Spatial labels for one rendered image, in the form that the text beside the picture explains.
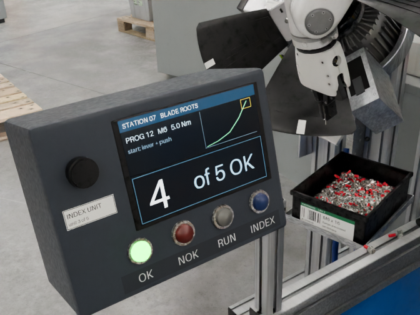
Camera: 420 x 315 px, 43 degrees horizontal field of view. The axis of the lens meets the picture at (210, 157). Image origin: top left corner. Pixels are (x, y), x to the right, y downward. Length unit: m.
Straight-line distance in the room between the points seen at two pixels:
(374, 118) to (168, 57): 3.17
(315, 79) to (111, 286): 0.64
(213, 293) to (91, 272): 1.65
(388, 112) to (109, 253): 0.87
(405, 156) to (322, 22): 1.38
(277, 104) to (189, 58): 3.01
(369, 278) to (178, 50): 3.42
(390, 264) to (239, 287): 1.24
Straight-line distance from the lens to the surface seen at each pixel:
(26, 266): 2.45
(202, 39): 1.46
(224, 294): 2.15
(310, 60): 1.03
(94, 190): 0.51
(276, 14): 1.36
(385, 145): 1.71
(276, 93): 1.19
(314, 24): 0.89
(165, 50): 4.31
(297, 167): 2.70
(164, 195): 0.54
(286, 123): 1.16
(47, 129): 0.49
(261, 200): 0.59
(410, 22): 1.10
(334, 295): 0.92
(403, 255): 1.02
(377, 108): 1.24
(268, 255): 0.75
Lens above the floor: 1.44
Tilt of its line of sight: 28 degrees down
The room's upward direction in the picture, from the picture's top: 2 degrees counter-clockwise
